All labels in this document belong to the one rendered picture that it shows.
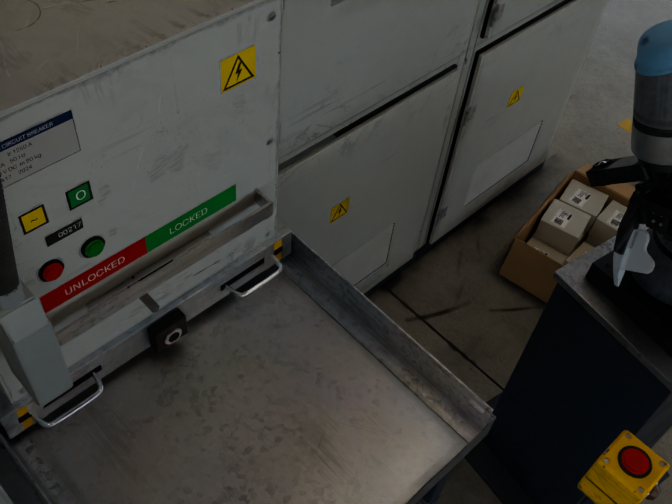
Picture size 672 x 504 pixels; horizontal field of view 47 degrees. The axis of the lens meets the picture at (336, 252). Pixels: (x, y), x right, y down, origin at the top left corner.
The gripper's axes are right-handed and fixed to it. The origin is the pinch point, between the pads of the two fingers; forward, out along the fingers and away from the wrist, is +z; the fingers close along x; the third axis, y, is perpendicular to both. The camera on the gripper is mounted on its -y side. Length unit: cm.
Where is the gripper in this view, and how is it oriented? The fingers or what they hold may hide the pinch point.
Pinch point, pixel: (644, 260)
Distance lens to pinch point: 125.0
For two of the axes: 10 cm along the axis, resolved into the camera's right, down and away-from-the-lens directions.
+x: 7.8, -4.8, 4.0
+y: 6.0, 3.9, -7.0
